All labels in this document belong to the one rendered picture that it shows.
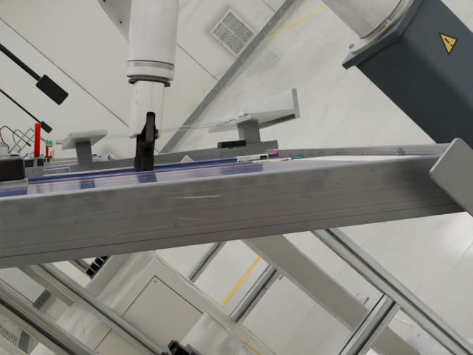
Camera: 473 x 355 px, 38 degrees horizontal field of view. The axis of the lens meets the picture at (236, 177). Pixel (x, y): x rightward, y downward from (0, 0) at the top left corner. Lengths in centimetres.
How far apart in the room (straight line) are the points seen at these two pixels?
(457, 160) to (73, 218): 37
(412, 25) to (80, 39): 756
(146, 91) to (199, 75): 777
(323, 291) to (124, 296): 70
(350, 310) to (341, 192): 104
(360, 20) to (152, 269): 104
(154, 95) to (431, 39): 60
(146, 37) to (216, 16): 792
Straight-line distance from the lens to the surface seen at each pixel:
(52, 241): 64
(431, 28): 150
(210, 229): 66
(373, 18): 148
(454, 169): 70
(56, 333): 138
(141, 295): 214
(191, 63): 897
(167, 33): 123
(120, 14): 135
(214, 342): 125
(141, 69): 122
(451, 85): 149
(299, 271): 165
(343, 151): 101
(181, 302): 217
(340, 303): 170
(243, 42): 915
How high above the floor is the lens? 103
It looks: 12 degrees down
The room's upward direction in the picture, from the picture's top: 49 degrees counter-clockwise
